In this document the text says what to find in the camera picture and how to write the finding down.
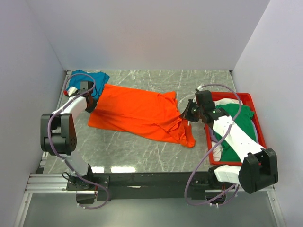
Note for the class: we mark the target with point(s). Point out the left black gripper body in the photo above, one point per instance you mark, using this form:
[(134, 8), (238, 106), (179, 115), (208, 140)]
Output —
[(91, 106)]

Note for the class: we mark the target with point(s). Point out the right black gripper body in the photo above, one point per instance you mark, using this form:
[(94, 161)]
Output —
[(200, 110)]

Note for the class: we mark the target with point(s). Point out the orange t shirt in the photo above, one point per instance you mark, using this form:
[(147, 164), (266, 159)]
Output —
[(149, 114)]

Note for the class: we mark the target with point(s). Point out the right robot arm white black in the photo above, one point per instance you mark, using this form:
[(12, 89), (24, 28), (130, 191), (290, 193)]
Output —
[(259, 165)]

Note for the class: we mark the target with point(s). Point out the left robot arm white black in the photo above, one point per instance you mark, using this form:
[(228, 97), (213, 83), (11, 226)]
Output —
[(57, 129)]

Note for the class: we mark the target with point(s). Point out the folded blue t shirt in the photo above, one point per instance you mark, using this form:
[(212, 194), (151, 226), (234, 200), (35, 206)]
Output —
[(100, 79)]

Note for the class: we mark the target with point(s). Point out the white t shirt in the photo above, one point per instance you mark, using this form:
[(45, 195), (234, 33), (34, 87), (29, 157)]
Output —
[(225, 102)]

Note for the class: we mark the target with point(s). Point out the lavender t shirt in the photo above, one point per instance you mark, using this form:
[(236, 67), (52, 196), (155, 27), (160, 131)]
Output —
[(212, 136)]

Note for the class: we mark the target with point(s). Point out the green t shirt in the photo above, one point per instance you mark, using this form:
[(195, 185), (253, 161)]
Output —
[(224, 152)]

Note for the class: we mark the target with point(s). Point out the black base beam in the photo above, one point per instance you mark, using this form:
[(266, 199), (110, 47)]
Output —
[(115, 186)]

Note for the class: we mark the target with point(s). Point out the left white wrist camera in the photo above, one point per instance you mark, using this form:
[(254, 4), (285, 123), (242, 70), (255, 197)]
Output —
[(72, 91)]

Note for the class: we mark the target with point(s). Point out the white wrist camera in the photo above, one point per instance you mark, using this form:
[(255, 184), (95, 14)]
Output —
[(200, 88), (72, 91)]

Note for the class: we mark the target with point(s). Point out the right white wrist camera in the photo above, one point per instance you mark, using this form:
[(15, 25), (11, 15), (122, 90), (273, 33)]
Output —
[(200, 88)]

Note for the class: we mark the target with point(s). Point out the aluminium frame rail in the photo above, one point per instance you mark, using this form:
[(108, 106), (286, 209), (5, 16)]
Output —
[(37, 184)]

